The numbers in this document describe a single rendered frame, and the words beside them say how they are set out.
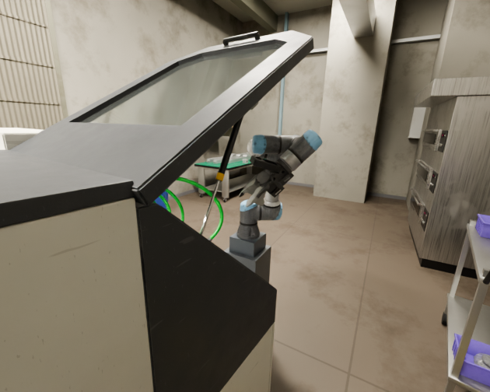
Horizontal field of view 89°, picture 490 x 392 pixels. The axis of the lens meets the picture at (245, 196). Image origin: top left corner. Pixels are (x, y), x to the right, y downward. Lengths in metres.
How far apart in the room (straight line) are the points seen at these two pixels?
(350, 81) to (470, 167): 3.30
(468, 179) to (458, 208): 0.33
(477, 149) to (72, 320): 3.44
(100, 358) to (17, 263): 0.23
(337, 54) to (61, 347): 6.13
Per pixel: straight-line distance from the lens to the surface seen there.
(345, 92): 6.05
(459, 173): 3.48
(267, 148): 1.00
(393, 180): 6.89
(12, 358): 0.48
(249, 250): 1.60
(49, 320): 0.47
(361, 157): 5.98
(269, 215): 1.58
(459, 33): 5.82
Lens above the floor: 1.59
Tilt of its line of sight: 16 degrees down
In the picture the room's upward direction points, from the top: 1 degrees clockwise
